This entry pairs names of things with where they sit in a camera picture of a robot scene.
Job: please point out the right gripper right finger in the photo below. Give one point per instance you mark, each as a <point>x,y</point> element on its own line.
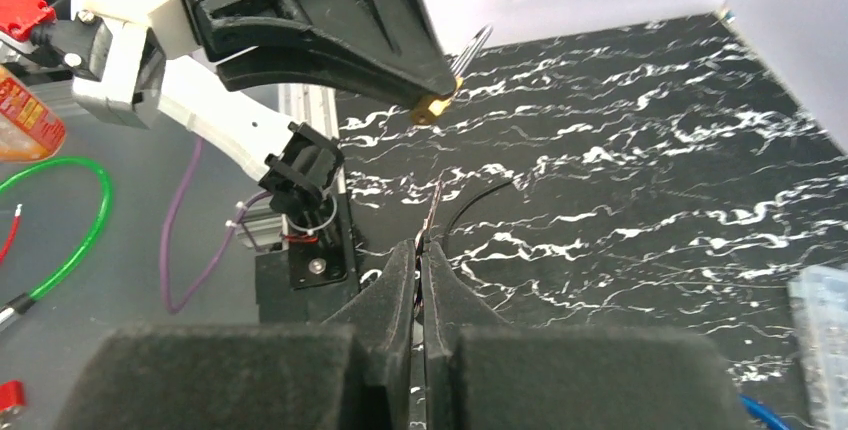
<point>483,372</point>

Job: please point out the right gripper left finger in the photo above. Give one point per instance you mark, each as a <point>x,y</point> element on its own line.
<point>350,371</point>

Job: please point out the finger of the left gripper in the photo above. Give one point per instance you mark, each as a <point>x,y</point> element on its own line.
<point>395,36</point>
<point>258,67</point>

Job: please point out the small brass padlock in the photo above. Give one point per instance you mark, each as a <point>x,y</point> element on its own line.
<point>430,108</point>

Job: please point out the black cable padlock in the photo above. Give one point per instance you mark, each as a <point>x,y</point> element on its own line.
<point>465,207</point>

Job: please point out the blue cable lock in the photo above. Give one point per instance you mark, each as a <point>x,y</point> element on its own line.
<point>763,414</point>

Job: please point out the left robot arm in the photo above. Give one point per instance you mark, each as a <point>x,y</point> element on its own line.
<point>300,176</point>

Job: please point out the orange drink bottle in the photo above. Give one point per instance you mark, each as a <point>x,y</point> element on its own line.
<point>30,131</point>

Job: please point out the clear plastic parts box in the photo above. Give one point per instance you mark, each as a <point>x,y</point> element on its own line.
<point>818,302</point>

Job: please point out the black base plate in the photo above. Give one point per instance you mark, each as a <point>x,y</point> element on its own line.
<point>309,282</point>

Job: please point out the green cable lock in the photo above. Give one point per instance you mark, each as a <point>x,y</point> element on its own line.
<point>58,208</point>

